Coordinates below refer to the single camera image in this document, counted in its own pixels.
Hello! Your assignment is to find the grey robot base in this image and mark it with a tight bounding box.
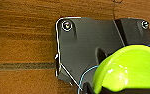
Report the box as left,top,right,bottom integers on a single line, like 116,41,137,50
54,16,150,94

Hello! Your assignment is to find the yellow-green bowl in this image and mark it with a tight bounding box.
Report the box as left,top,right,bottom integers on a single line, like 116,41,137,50
92,44,150,94

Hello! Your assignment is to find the round base bolt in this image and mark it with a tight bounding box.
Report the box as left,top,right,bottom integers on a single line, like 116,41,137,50
140,20,150,30
61,19,75,32

